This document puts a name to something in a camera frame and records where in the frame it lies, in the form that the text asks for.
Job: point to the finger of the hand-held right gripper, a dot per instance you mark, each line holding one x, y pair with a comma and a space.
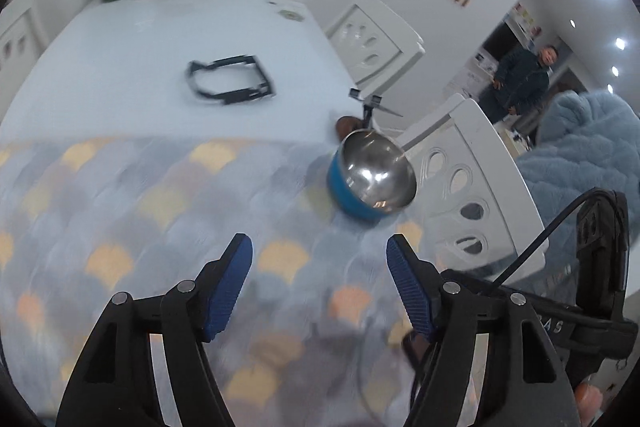
470, 277

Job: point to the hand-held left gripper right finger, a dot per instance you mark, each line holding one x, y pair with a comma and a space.
407, 287

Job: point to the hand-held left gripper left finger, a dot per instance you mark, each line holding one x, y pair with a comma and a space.
227, 287

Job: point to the blue steel bowl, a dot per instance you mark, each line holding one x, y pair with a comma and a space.
370, 172

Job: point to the person's right hand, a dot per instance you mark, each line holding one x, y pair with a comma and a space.
591, 398

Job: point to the fan-patterned tablecloth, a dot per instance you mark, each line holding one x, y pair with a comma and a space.
150, 207

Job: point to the reddish brown bowl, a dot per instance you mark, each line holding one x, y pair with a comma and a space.
346, 127

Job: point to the small metal stand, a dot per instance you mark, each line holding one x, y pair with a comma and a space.
367, 107

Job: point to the black plastic frame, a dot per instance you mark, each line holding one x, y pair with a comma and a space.
240, 97

